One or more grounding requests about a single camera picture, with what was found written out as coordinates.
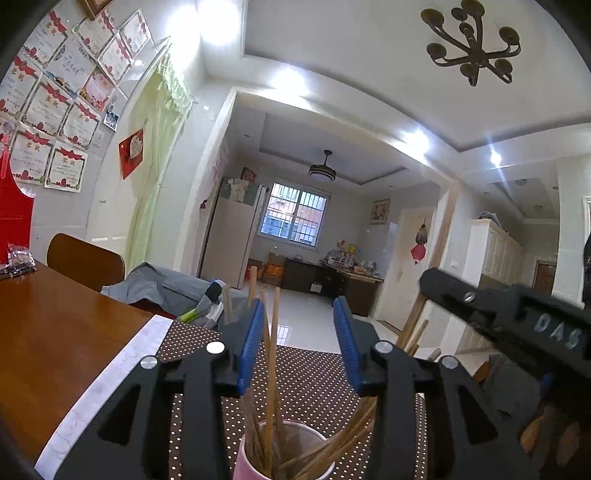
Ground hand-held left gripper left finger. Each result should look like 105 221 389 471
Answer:
53 298 267 480

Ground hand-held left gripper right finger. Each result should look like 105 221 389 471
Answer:
332 295 541 480

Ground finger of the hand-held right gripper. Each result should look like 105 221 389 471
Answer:
419 268 522 340

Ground bunch of wooden chopsticks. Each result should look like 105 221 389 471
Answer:
222 265 379 480

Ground pink cup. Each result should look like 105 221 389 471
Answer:
233 418 335 480

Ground person's right hand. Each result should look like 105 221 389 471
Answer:
522 411 585 467

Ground brown door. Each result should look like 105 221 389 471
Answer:
534 260 558 296

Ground white tall cabinet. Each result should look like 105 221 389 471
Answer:
457 218 526 356

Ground brown polka dot tablecloth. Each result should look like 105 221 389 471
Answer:
157 320 426 480

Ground red hanging door decoration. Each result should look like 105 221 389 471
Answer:
411 224 428 265

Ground white door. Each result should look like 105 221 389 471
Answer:
376 207 437 330

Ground dark wooden cabinet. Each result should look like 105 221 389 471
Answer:
281 257 385 318

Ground assorted small household items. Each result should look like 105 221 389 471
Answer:
321 242 380 278

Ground orange cardboard box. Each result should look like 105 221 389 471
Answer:
267 251 286 283

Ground white refrigerator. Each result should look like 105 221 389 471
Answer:
201 178 269 289

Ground grey jacket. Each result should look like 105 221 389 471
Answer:
100 262 222 324

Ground barred window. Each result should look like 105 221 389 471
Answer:
261 182 329 250

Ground white patterned table sheet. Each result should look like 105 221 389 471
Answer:
34 316 172 477

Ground ceiling fan lamp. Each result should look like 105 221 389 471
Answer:
308 150 338 182

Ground green curtain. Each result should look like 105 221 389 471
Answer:
127 55 194 278

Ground brown wooden chair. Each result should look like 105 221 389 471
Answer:
46 233 126 292

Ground clear bag of metal parts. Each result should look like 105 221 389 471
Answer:
6 246 37 278

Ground dark metal chandelier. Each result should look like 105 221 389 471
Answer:
420 0 522 88

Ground framed wall picture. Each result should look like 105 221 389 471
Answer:
368 198 391 226

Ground red square wall decoration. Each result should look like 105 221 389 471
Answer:
119 129 145 180

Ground small wall photos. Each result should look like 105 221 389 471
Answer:
102 99 122 132

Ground wall of red-trimmed certificates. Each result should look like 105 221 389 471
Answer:
0 9 151 192

